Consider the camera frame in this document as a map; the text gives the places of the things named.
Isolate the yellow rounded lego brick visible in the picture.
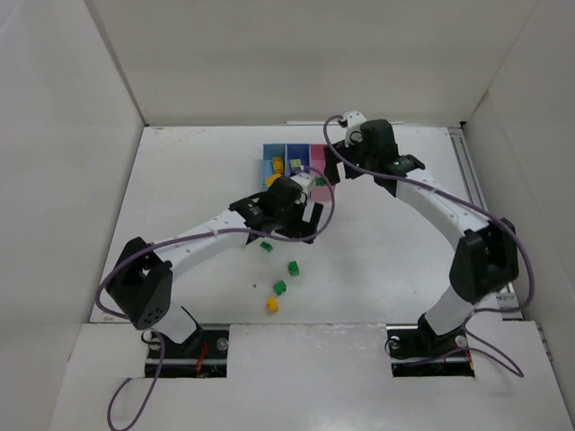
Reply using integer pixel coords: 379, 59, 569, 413
265, 174, 279, 187

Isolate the yellow arch lego brick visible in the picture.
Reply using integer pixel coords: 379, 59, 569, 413
272, 157, 285, 175

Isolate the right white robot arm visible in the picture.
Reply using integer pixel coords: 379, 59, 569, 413
324, 111, 518, 358

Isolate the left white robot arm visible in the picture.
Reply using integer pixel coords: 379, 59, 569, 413
104, 172, 323, 351

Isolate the pink container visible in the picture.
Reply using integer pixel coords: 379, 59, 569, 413
309, 145, 331, 202

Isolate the light green lego brick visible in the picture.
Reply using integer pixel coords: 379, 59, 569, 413
290, 159, 302, 170

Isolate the small dark green lego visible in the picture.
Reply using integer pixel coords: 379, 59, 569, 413
260, 242, 273, 252

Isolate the light blue container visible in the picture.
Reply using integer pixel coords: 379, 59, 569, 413
261, 143, 288, 189

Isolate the small yellow lego brick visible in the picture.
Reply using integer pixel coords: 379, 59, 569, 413
266, 296, 279, 313

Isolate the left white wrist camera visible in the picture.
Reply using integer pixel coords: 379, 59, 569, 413
290, 172, 316, 198

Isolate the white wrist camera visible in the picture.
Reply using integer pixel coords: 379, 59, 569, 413
338, 110, 367, 147
290, 172, 316, 198

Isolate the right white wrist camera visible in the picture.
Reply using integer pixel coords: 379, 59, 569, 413
338, 110, 367, 147

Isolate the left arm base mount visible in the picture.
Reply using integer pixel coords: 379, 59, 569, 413
159, 324, 230, 379

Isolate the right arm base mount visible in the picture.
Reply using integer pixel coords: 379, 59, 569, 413
385, 317, 475, 378

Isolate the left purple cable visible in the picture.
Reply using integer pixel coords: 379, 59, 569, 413
94, 168, 337, 431

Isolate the purple cable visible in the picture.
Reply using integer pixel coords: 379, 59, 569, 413
323, 114, 535, 378
94, 168, 337, 431

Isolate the aluminium rail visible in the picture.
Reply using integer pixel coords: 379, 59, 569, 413
447, 126, 525, 321

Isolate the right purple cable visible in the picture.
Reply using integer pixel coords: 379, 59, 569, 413
323, 114, 535, 378

